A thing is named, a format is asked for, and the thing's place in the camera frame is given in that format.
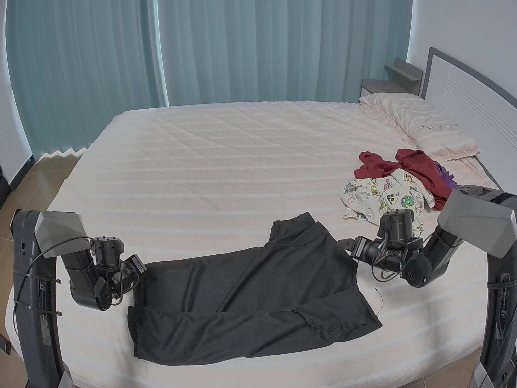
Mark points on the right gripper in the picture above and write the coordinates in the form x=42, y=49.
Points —
x=369, y=249

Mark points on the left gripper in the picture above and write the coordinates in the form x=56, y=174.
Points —
x=133, y=269

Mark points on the black garment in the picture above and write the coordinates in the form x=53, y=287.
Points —
x=242, y=289

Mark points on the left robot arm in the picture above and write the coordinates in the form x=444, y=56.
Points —
x=36, y=289

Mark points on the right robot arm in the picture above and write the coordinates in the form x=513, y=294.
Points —
x=476, y=224

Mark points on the bed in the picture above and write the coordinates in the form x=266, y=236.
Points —
x=226, y=168

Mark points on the white printed garment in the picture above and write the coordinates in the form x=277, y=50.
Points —
x=389, y=192

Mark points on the dark red garment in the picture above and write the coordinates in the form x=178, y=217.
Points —
x=424, y=172

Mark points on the purple garment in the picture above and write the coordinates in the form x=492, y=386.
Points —
x=446, y=176

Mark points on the cream pillow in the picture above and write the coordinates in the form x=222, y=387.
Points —
x=420, y=123

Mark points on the grey bedside table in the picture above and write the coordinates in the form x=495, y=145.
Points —
x=387, y=84

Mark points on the blue-green curtain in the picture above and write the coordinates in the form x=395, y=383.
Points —
x=282, y=34
x=85, y=63

